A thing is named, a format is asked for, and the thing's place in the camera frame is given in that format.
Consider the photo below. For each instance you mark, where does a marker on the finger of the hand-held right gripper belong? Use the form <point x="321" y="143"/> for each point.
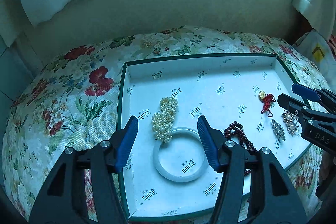
<point x="304" y="92"/>
<point x="291" y="104"/>

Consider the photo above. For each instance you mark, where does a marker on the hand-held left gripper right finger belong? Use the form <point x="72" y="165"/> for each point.
<point x="207" y="142"/>

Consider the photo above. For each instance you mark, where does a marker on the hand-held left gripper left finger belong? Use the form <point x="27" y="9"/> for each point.
<point x="126" y="145"/>

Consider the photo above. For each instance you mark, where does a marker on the pearl crystal flower brooch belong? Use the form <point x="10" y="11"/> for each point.
<point x="290" y="121"/>

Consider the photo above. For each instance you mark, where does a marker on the red knot gold charm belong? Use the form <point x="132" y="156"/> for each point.
<point x="267" y="102"/>

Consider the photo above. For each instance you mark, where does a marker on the silver rhinestone brooch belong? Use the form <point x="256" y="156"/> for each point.
<point x="278" y="129"/>

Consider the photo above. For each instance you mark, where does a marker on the pale jade bangle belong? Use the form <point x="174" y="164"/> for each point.
<point x="181" y="178"/>

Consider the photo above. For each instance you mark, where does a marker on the shallow green-edged white box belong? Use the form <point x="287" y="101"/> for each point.
<point x="183" y="82"/>

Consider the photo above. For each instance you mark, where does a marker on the white plastic bag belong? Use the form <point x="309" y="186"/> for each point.
<point x="319" y="56"/>

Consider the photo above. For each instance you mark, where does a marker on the pink blanket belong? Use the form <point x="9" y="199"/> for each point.
<point x="333" y="43"/>

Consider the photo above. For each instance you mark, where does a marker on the floral bed sheet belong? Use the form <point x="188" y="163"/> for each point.
<point x="65" y="108"/>

